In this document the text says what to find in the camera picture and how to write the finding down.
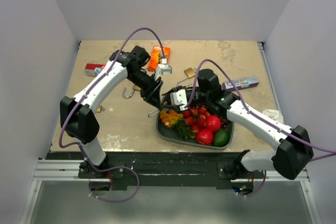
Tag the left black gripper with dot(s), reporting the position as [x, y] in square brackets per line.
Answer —
[151, 94]

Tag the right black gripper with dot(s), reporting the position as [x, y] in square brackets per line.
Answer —
[172, 106]

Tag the small brass padlock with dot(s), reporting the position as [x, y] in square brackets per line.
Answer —
[153, 113]
[100, 109]

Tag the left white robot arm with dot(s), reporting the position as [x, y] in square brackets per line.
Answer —
[77, 114]

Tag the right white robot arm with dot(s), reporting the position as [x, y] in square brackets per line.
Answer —
[290, 151]

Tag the brass padlock with key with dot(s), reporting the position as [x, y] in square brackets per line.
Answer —
[189, 74]

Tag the orange horned melon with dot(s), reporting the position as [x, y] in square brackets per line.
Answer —
[170, 118]

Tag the grey fruit tray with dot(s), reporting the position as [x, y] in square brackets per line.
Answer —
[173, 135]

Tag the large brass padlock centre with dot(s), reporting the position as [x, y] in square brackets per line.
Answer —
[129, 95]

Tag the green pineapple leaf top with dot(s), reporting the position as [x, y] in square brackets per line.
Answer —
[183, 130]

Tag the orange razor box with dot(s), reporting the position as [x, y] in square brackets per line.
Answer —
[156, 57]

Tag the lower red pomegranate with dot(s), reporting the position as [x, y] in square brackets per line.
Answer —
[204, 137]

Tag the red pomegranate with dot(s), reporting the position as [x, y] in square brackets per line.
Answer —
[213, 123]
[204, 137]

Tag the upper red pomegranate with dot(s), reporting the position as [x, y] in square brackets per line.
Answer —
[213, 123]

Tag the dark red grapes bunch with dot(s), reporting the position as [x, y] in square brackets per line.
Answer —
[223, 121]

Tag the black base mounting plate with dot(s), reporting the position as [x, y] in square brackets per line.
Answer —
[169, 170]

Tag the green avocado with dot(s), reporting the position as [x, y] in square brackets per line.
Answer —
[221, 138]

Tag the red toothpaste box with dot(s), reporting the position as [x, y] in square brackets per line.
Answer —
[93, 69]

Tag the purple toothpaste box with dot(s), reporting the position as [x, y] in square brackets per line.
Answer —
[241, 83]

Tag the white paper towel roll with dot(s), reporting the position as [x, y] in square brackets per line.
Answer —
[274, 115]

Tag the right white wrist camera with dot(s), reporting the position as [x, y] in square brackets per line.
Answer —
[179, 99]

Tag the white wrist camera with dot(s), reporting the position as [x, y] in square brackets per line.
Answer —
[179, 99]
[163, 69]

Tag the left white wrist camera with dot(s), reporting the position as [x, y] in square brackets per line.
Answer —
[163, 69]

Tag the aluminium frame rail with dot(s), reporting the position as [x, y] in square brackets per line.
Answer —
[63, 170]

